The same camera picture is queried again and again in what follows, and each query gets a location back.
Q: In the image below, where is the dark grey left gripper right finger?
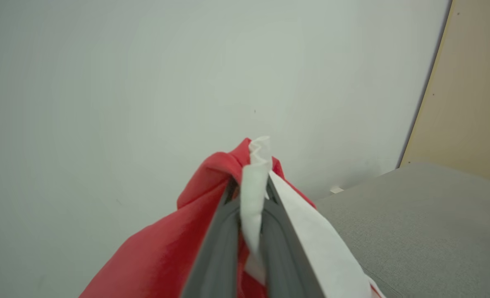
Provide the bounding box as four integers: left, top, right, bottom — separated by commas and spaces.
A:
261, 175, 326, 298

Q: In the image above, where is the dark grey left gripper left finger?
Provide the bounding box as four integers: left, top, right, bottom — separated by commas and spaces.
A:
181, 178, 241, 298

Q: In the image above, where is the red and white garment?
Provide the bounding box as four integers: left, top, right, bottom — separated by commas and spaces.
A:
79, 136, 388, 298

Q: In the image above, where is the grey fabric sofa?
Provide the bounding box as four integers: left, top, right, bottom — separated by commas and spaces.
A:
314, 162, 490, 298

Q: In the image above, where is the beige wooden panel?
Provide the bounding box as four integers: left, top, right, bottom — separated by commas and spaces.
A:
399, 0, 490, 187

